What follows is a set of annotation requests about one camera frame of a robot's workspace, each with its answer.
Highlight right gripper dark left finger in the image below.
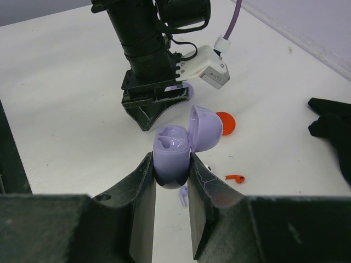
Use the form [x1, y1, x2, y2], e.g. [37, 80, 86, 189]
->
[1, 153, 156, 262]

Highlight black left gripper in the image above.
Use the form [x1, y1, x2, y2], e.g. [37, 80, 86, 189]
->
[121, 70, 189, 132]

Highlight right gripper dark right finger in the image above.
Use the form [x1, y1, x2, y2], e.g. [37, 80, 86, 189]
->
[188, 154, 350, 262]

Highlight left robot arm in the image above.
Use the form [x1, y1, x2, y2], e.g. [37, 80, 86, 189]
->
[91, 0, 211, 132]

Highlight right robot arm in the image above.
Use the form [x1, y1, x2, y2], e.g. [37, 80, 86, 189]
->
[1, 113, 350, 262]

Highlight white round charging case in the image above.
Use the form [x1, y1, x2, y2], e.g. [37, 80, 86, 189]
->
[202, 163, 212, 172]

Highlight orange round charging case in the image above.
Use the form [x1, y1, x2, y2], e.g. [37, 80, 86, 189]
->
[216, 111, 236, 136]

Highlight orange earbud near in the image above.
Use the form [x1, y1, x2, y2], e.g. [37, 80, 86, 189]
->
[225, 174, 246, 184]

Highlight purple earbud centre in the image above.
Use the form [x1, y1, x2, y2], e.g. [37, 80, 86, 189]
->
[179, 185, 188, 208]

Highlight black cloth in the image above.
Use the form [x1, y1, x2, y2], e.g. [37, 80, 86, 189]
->
[308, 98, 350, 183]

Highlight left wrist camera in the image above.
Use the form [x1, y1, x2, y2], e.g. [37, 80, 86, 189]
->
[176, 45, 230, 89]

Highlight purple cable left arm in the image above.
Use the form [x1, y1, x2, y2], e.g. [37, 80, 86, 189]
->
[213, 0, 244, 54]

